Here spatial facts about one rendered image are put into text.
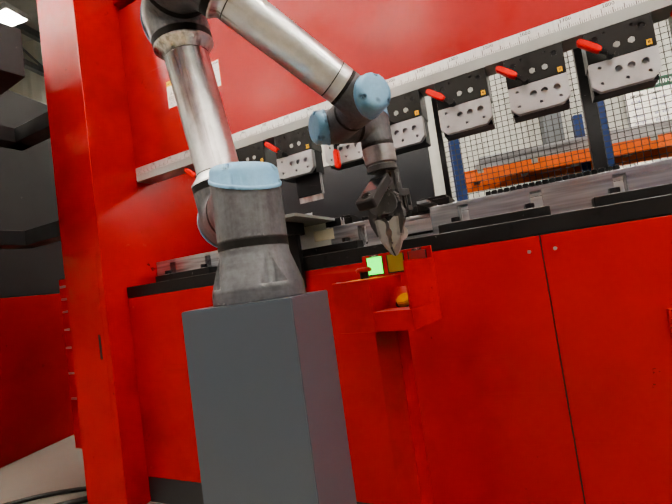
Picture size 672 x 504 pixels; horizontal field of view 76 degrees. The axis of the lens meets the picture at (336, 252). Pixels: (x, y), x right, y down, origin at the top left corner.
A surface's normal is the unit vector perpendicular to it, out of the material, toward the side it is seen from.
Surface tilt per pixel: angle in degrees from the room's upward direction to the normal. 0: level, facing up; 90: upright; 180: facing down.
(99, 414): 90
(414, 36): 90
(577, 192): 90
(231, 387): 90
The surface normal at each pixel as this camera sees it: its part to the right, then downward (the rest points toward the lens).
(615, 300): -0.45, 0.01
